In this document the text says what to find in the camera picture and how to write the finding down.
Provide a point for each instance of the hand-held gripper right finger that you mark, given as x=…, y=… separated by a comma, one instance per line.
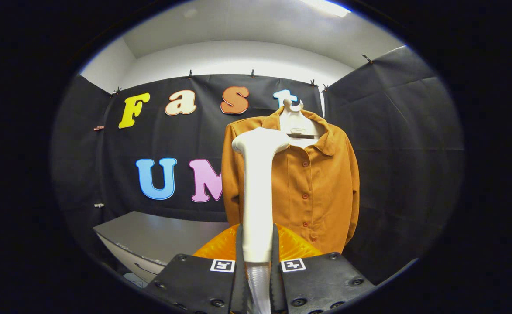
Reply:
x=275, y=279

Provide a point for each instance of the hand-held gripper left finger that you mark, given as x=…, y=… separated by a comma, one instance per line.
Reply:
x=239, y=279

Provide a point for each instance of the white garment steamer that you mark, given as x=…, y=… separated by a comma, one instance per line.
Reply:
x=258, y=196

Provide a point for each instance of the orange button shirt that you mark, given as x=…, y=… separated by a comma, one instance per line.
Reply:
x=321, y=187

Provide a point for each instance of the white plastic clothes hanger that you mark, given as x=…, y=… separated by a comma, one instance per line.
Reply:
x=297, y=126

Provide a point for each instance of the grey drawer cabinet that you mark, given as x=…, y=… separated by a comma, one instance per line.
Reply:
x=159, y=235

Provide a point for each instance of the black backdrop cloth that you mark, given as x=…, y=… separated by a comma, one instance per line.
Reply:
x=413, y=174

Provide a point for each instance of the long ceiling light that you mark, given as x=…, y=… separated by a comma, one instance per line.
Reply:
x=325, y=6

